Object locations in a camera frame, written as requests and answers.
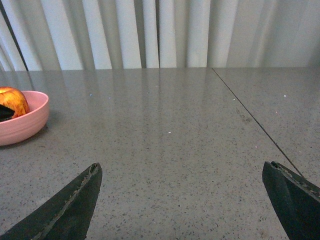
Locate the pink plastic bowl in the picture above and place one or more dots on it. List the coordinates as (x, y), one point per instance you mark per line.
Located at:
(23, 127)

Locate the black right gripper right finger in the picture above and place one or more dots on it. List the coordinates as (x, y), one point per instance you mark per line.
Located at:
(295, 200)

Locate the white pleated curtain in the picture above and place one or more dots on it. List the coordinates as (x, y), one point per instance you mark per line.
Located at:
(40, 35)

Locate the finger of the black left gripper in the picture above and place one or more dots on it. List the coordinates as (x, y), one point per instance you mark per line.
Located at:
(6, 113)

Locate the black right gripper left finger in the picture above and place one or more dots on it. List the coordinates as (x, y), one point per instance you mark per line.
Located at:
(65, 216)

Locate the red yellow apple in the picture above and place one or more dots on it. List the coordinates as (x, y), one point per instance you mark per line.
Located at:
(14, 99)

